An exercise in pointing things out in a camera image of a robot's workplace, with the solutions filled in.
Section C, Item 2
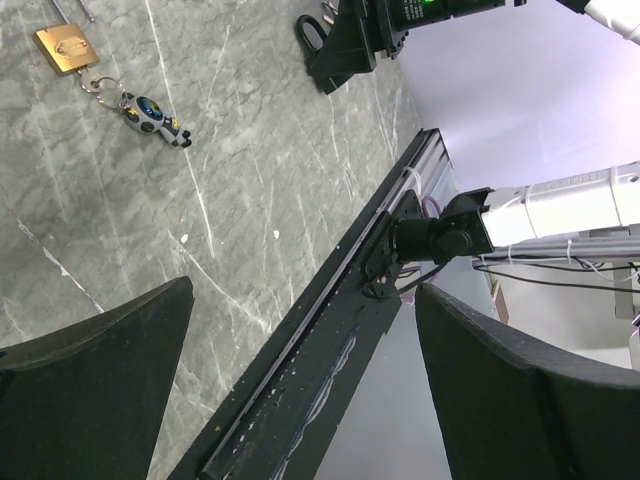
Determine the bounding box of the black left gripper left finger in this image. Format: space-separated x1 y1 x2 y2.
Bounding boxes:
1 277 194 479

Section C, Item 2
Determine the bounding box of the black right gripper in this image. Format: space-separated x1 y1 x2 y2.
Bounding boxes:
308 0 506 95

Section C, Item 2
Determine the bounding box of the aluminium extrusion rail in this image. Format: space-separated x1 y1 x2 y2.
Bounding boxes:
400 129 459 217

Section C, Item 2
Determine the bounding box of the small brass padlock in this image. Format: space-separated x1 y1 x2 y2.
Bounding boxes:
33 0 100 76

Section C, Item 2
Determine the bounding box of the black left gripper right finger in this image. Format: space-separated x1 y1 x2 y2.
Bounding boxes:
416 285 639 479

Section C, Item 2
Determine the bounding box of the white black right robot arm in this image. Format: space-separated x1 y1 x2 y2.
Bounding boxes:
295 1 639 300

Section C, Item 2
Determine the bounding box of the black padlock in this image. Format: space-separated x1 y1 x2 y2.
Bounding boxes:
294 14 328 54

